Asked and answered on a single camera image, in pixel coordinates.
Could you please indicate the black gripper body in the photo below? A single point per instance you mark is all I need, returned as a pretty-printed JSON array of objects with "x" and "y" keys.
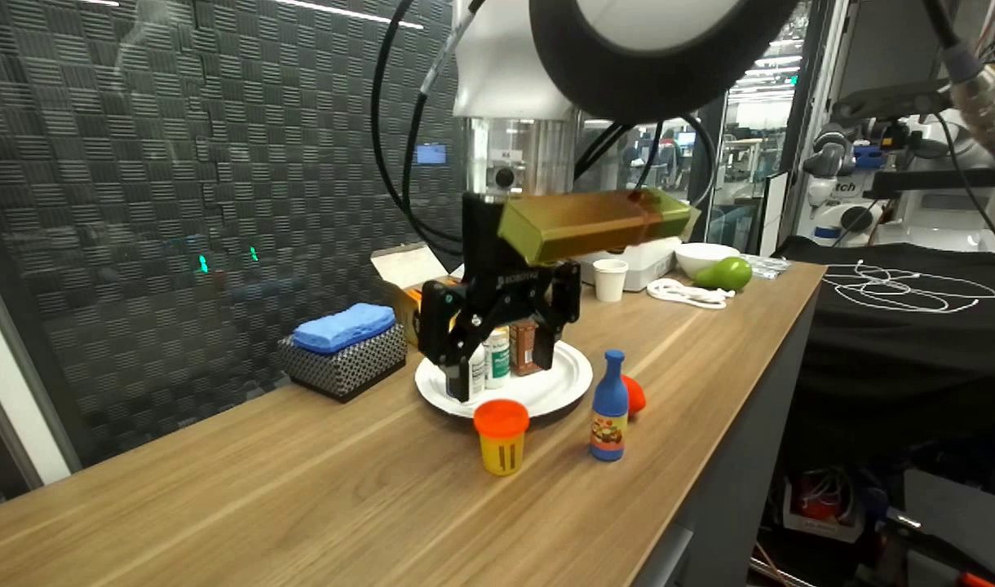
[{"x": 484, "y": 245}]

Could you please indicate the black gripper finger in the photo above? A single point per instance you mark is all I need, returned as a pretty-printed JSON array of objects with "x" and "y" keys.
[
  {"x": 442, "y": 319},
  {"x": 561, "y": 304}
]

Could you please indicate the red toy strawberry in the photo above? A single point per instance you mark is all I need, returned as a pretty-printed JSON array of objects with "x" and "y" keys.
[{"x": 636, "y": 399}]

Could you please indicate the blue toy bottle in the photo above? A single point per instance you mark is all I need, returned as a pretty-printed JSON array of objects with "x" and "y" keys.
[{"x": 608, "y": 418}]

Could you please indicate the yellow tub orange lid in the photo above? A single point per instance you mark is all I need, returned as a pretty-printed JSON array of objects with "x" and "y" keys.
[{"x": 500, "y": 440}]

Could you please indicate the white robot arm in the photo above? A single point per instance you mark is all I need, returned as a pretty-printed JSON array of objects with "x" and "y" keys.
[{"x": 517, "y": 65}]

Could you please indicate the white paper plate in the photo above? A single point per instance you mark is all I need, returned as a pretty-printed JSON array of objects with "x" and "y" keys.
[{"x": 561, "y": 381}]

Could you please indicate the white paper cup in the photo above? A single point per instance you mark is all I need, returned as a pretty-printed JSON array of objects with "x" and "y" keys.
[{"x": 611, "y": 280}]

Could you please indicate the open yellow cardboard box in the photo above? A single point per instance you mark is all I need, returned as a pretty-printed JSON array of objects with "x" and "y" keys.
[{"x": 403, "y": 273}]

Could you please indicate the blue folded cloth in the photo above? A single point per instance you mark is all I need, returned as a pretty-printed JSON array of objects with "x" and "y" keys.
[{"x": 344, "y": 328}]

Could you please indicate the white planter appliance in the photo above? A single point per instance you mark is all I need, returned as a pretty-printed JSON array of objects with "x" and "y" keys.
[{"x": 652, "y": 263}]

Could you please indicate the blue sponge on grey box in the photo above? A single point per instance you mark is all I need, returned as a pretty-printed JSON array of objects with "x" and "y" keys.
[{"x": 344, "y": 373}]

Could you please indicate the white bowl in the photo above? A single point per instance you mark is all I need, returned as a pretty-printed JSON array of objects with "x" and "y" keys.
[{"x": 700, "y": 256}]

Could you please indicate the clear plastic bag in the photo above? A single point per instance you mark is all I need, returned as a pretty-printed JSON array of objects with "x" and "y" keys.
[{"x": 771, "y": 264}]

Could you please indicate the red white box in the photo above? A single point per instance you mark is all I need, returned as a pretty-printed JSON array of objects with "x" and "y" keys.
[{"x": 820, "y": 503}]

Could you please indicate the black table cover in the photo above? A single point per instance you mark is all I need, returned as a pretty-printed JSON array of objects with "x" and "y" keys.
[{"x": 898, "y": 360}]

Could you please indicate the black monitor panel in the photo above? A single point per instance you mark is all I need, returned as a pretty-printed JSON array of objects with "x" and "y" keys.
[{"x": 890, "y": 52}]

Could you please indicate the black metal post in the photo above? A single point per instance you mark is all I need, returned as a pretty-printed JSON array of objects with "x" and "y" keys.
[{"x": 712, "y": 195}]

